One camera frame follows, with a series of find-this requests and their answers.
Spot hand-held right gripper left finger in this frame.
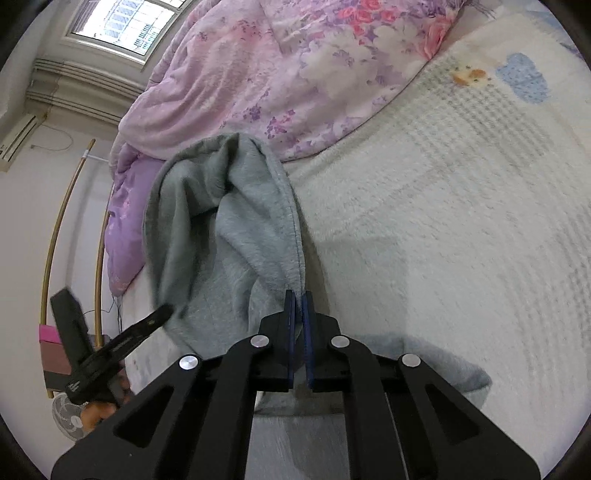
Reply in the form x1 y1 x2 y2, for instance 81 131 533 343
51 290 296 480

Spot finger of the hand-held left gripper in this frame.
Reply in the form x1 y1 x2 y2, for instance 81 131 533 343
117 303 175 344

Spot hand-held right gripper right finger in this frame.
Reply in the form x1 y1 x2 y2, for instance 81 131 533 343
302 291 542 480

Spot grey fleece garment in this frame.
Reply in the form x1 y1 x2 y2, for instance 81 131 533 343
143 132 492 418

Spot person's left hand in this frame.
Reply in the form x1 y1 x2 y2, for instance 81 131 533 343
79 375 136 430

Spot brown box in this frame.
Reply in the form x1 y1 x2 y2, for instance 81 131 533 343
41 343 74 376

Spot white electric fan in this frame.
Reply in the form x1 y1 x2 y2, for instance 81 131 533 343
50 391 94 445

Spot white fleece printed blanket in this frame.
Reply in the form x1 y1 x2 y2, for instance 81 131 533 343
121 0 591 480

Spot white air conditioner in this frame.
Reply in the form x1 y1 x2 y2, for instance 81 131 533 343
0 112 43 174

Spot pink floral quilt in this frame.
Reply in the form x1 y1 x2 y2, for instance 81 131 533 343
104 0 468 297

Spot barred window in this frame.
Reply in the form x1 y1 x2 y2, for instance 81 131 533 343
65 0 186 71

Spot white wall pipes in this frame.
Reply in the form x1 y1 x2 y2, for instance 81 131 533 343
24 56 147 126

